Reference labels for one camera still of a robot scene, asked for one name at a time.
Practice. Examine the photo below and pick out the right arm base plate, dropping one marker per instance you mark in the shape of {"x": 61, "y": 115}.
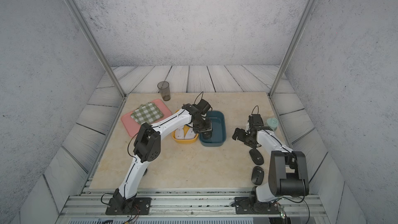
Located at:
{"x": 251, "y": 205}

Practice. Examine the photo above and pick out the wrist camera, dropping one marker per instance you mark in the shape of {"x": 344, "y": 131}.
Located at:
{"x": 203, "y": 106}
{"x": 255, "y": 121}

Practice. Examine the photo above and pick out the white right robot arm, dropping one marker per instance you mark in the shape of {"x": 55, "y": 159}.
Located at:
{"x": 287, "y": 173}

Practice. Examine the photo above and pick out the aluminium frame post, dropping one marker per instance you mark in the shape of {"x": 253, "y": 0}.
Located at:
{"x": 74, "y": 9}
{"x": 293, "y": 44}

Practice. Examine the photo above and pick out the aluminium frame post left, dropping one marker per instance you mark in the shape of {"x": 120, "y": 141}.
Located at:
{"x": 74, "y": 9}

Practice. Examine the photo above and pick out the grey translucent cup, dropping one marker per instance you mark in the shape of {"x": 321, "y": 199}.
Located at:
{"x": 164, "y": 90}

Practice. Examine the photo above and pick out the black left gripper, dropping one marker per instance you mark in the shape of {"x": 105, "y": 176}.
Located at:
{"x": 208, "y": 127}

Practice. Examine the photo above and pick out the black mouse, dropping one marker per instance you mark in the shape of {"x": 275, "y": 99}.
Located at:
{"x": 256, "y": 157}
{"x": 257, "y": 176}
{"x": 206, "y": 135}

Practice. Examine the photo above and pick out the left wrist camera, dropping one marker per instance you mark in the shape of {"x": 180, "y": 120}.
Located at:
{"x": 203, "y": 106}

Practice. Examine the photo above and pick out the green checked cloth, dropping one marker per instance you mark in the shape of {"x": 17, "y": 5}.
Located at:
{"x": 147, "y": 113}

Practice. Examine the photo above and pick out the yellow plastic storage box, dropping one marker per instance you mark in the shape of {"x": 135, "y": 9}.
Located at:
{"x": 182, "y": 127}

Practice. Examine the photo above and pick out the pink plastic tray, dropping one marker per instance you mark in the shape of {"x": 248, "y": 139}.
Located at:
{"x": 132, "y": 127}

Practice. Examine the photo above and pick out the glass jar with mint lid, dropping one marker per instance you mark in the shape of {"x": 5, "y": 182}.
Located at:
{"x": 272, "y": 123}

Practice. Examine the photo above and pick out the aluminium frame post right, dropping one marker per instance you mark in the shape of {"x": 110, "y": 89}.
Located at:
{"x": 293, "y": 44}

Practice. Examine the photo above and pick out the white mouse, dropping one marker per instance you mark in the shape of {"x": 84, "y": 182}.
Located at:
{"x": 190, "y": 134}
{"x": 179, "y": 134}

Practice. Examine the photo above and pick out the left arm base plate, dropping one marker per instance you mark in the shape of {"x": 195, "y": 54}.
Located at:
{"x": 119, "y": 205}

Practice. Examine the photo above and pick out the teal plastic storage box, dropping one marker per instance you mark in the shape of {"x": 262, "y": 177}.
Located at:
{"x": 219, "y": 133}

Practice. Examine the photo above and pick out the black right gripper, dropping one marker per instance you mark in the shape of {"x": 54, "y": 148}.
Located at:
{"x": 241, "y": 137}

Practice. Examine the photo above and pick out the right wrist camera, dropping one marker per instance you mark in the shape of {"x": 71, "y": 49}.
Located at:
{"x": 255, "y": 121}

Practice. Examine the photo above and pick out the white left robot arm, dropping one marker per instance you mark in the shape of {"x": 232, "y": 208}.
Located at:
{"x": 147, "y": 145}

